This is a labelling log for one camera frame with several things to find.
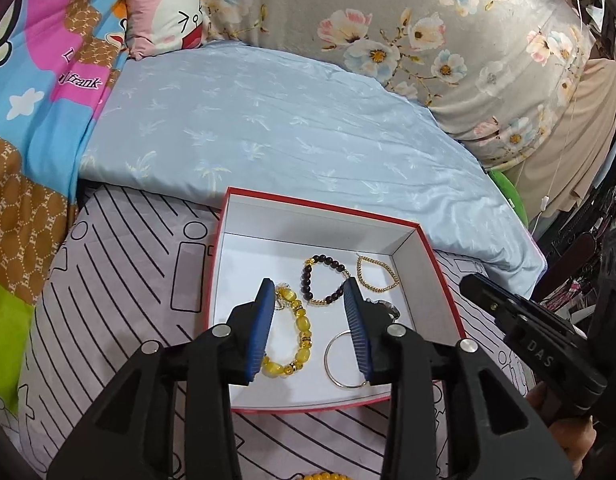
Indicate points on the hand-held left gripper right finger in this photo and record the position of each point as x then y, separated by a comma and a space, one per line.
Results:
357, 332

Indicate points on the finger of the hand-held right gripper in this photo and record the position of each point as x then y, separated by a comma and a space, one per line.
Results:
543, 350

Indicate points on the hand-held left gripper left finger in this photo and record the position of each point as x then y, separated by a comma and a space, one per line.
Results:
260, 332

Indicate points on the metal wristwatch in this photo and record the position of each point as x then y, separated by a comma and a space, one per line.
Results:
388, 307

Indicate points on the thin metal bangle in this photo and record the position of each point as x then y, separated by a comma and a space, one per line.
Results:
333, 377

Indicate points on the red cardboard box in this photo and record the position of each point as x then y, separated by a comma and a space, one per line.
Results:
298, 240

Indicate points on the person's right hand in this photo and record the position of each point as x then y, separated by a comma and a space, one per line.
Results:
570, 442

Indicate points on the dark red chair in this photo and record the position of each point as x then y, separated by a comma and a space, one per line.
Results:
573, 262

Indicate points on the grey striped bedsheet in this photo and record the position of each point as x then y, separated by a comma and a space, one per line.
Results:
128, 270

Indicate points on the green plastic object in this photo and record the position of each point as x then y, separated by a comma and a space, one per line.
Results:
505, 192

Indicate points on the beige hanging cloth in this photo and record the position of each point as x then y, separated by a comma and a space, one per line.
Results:
578, 150

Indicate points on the light blue blanket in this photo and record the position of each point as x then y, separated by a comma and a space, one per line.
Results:
288, 125

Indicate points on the grey floral quilt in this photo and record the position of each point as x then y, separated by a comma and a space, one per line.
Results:
388, 20

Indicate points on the cartoon monkey blanket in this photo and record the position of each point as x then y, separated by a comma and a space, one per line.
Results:
38, 85

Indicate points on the pink bunny pillow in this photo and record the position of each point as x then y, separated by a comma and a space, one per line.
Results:
163, 10

